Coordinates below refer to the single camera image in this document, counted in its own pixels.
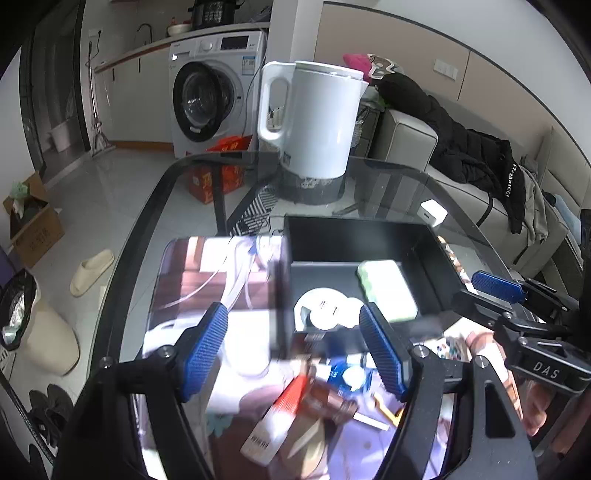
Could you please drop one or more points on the white bowl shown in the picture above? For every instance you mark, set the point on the white bowl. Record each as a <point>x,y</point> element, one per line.
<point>178,28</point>

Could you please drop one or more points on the white bucket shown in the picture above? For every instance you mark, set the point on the white bucket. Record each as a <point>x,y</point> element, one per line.
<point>61,137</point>

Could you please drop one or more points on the grey sofa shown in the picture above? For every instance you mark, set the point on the grey sofa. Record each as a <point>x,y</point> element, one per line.
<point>406,138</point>

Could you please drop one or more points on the brown cardboard box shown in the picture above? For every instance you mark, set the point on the brown cardboard box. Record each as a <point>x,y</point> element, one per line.
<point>37,240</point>

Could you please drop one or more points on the red and white tube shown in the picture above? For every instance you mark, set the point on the red and white tube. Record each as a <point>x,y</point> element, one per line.
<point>272,424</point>

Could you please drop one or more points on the patterned cushion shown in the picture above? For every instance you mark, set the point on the patterned cushion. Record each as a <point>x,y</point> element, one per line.
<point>385,67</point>

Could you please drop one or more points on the beige trash bin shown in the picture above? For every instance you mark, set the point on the beige trash bin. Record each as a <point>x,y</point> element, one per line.
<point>51,341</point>

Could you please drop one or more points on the white washing machine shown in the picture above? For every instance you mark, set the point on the white washing machine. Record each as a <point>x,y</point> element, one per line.
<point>207,92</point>

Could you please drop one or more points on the wicker basket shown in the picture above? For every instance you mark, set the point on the wicker basket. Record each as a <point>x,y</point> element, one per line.
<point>367,124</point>

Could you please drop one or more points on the wall switch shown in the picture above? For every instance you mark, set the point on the wall switch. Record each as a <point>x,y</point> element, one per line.
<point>445,68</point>

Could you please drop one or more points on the white kitchen counter cabinet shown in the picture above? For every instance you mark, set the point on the white kitchen counter cabinet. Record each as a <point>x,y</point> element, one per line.
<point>138,101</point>

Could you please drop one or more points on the person's right hand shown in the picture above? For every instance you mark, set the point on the person's right hand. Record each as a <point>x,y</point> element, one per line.
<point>538,410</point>

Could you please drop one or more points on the beige slipper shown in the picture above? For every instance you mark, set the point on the beige slipper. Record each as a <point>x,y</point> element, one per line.
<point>92,272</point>

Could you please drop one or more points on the black jacket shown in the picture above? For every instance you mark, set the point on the black jacket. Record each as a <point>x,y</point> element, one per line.
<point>461,147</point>

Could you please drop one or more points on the pink plush item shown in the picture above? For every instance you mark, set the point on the pink plush item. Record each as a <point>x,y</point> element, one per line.
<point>358,64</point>

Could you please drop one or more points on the black shoes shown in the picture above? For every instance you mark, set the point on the black shoes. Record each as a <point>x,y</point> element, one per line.
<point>51,410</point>

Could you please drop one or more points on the black rice cooker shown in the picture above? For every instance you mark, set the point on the black rice cooker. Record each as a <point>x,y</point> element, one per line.
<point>214,13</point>

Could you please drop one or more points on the kitchen faucet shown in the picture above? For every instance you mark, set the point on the kitchen faucet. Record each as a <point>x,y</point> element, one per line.
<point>148,30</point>

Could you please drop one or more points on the green cloth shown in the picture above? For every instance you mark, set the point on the green cloth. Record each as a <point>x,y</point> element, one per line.
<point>19,190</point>

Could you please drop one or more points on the brown bottle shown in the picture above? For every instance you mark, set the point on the brown bottle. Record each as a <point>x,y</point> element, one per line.
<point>323,397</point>

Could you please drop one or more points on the green and white sponge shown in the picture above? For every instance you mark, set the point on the green and white sponge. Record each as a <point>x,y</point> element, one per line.
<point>388,290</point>

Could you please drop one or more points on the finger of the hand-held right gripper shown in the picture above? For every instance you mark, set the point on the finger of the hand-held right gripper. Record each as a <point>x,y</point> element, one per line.
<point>480,307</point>
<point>498,284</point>

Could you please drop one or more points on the white electric kettle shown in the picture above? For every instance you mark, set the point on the white electric kettle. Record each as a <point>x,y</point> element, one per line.
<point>318,120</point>

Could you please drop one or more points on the black storage box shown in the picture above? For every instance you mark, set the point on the black storage box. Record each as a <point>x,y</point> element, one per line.
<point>351,240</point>

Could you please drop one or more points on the grey garment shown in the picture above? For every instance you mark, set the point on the grey garment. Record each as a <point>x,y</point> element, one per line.
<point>540,203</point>

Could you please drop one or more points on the red cardboard box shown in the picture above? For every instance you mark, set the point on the red cardboard box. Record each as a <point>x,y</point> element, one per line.
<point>207,184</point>

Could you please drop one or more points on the dark kettle base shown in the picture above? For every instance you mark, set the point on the dark kettle base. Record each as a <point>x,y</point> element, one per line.
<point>309,190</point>

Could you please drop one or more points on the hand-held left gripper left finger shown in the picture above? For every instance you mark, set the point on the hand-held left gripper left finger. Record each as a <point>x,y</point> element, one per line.
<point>203,353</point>

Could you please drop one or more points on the white charger block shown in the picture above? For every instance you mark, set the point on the white charger block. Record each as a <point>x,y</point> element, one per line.
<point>433,212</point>

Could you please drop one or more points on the black white striped mat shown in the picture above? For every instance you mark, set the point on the black white striped mat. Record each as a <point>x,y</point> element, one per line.
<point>256,207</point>

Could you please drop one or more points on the printed table mat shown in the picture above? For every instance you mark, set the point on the printed table mat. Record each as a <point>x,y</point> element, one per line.
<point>194,277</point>

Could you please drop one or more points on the light blue cloth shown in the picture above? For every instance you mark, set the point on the light blue cloth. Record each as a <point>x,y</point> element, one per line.
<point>568,217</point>

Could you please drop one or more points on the wall socket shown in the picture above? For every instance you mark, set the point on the wall socket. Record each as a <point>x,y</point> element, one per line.
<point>94,33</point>

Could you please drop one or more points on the white round device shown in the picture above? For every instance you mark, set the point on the white round device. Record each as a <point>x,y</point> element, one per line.
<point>323,307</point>

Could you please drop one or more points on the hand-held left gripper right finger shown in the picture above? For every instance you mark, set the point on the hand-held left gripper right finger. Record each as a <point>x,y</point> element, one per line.
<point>383,353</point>

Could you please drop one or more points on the mop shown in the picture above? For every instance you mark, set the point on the mop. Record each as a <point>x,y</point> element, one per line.
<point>96,115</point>

